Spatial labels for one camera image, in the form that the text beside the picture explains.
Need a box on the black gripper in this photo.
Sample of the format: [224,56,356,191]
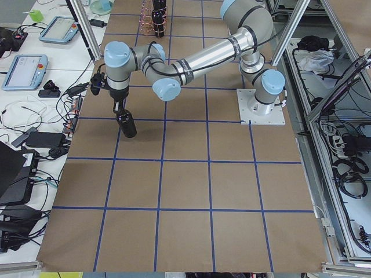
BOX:
[109,87,129,114]

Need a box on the dark wine bottle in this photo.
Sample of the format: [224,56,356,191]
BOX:
[116,109,137,138]

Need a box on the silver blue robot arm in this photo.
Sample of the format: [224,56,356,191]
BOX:
[104,1,273,117]

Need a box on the dark bottle in basket front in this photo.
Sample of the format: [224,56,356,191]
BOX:
[151,9,165,38]

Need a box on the dark bottle in basket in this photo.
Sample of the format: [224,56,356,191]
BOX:
[151,9,165,38]
[152,0,166,11]

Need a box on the dark bottle in basket rear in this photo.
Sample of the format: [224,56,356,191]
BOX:
[152,0,166,11]

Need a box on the black small device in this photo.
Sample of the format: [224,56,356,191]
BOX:
[38,79,61,98]

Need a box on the black power adapter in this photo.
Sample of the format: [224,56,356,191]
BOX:
[89,19,107,28]

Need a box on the black power brick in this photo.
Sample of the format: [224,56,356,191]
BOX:
[26,131,65,148]

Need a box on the blue teach pendant far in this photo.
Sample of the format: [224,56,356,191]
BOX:
[39,16,78,44]

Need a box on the blue teach pendant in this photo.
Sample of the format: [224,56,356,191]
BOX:
[39,16,78,44]
[2,54,49,91]

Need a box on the green glass plate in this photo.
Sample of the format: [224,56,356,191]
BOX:
[89,0,114,16]

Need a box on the blue teach pendant near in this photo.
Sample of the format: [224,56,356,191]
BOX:
[2,54,49,91]

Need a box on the blue foam block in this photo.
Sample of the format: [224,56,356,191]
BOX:
[99,0,112,11]

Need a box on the brown paper table mat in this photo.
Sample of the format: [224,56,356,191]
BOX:
[37,0,332,273]

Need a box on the green cup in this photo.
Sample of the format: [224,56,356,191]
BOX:
[29,9,43,22]

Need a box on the black laptop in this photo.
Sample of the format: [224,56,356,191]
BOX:
[1,142,39,206]

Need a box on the crumpled white cloth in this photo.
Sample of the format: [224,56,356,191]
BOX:
[298,50,334,75]

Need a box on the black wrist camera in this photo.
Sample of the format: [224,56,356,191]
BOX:
[90,72,106,96]

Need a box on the copper wire wine basket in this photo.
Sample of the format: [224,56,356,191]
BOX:
[140,1,167,35]

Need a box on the aluminium frame post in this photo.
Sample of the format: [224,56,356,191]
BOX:
[66,0,101,62]

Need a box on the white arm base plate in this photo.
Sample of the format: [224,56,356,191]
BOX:
[237,89,286,126]

